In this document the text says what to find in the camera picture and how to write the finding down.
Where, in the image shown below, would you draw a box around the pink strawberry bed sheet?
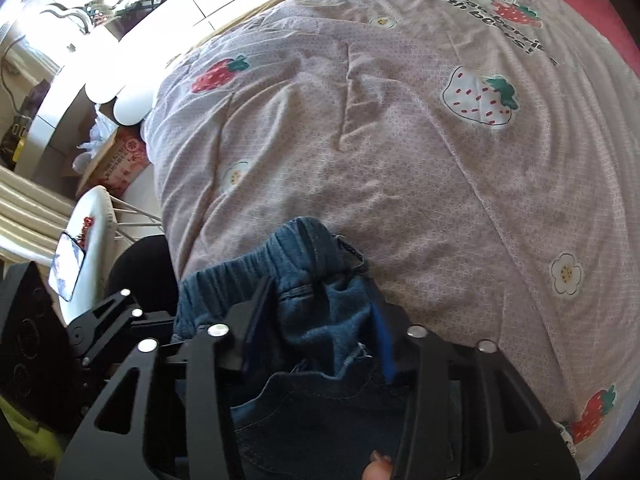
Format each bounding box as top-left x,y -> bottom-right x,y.
143,0 -> 639,468

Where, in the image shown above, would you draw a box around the right hand red nails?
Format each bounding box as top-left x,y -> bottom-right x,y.
361,450 -> 394,480

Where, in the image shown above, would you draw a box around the pink quilt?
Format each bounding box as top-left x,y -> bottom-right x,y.
474,0 -> 640,82

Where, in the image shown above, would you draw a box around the blue denim pants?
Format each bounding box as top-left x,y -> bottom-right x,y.
174,217 -> 409,479

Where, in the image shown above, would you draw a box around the pink cardboard box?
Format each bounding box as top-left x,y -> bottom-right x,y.
75,125 -> 150,198

